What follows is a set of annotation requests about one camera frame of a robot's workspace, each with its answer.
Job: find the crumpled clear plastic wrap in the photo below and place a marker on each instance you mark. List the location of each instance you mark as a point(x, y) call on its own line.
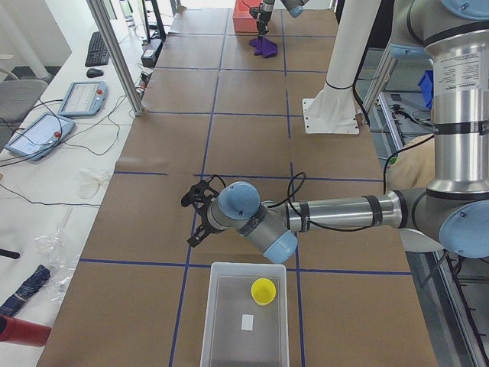
point(57, 254)

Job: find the teach pendant tablet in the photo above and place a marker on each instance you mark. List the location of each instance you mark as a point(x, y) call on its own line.
point(40, 137)
point(83, 99)

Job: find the translucent plastic box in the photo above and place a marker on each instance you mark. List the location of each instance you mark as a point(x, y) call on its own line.
point(238, 331)

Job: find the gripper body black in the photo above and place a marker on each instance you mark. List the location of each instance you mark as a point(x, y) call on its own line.
point(205, 220)
point(263, 14)

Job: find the near teach pendant tablet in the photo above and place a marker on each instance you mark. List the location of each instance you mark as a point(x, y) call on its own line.
point(40, 137)

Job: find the white label in box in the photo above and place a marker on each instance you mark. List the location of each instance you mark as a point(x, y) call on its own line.
point(247, 322)

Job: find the red cylinder bottle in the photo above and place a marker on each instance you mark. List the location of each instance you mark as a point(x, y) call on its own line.
point(23, 332)

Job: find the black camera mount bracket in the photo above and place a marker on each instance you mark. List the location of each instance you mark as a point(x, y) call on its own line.
point(201, 194)

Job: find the black keyboard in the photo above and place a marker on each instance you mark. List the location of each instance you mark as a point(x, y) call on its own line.
point(97, 52)

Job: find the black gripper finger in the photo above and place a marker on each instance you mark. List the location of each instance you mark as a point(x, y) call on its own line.
point(200, 233)
point(262, 28)

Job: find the pink plastic bin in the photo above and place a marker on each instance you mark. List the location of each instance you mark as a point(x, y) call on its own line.
point(242, 21)

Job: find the white crumpled gloves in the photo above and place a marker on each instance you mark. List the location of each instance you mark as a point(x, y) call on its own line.
point(90, 181)

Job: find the black power adapter box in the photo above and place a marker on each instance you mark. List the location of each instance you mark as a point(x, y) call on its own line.
point(151, 53)

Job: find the grey office chair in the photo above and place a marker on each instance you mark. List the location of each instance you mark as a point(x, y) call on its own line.
point(18, 97)

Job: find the aluminium frame post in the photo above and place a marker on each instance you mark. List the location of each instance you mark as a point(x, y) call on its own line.
point(104, 25)

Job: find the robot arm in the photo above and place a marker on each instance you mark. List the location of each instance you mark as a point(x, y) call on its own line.
point(294, 7)
point(437, 186)

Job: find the blue storage bin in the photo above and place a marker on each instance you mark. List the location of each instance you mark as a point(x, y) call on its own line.
point(426, 86)

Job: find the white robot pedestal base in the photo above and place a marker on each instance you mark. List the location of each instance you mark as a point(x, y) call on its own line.
point(333, 110)

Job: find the yellow plastic cup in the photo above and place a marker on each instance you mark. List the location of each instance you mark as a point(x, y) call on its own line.
point(263, 291)

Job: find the purple cloth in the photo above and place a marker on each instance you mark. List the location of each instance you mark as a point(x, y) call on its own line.
point(263, 47)

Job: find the folded dark blue umbrella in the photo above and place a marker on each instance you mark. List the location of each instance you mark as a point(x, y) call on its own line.
point(27, 290)

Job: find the black computer mouse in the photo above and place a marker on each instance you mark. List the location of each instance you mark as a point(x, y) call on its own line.
point(94, 72)

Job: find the far teach pendant tablet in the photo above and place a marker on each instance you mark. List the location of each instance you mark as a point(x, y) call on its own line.
point(83, 99)

